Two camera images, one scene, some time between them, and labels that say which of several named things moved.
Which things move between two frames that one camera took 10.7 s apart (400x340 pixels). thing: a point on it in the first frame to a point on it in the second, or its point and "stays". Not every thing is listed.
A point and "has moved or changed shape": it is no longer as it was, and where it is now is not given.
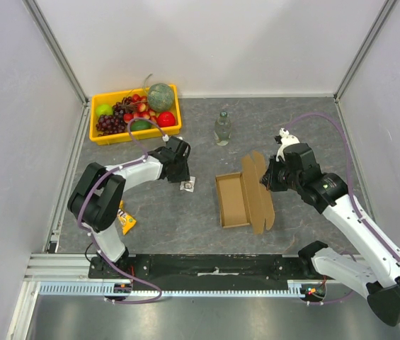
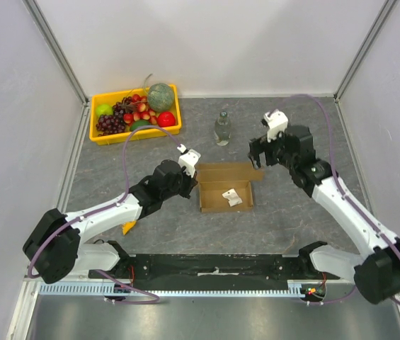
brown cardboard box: (243, 201) to (215, 179)
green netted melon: (161, 97) stays
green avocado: (139, 125) stays
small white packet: (187, 185) has moved or changed shape
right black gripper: (270, 176) to (261, 151)
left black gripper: (185, 176) to (191, 183)
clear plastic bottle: (222, 129) stays
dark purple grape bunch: (108, 124) stays
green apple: (104, 109) stays
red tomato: (166, 119) stays
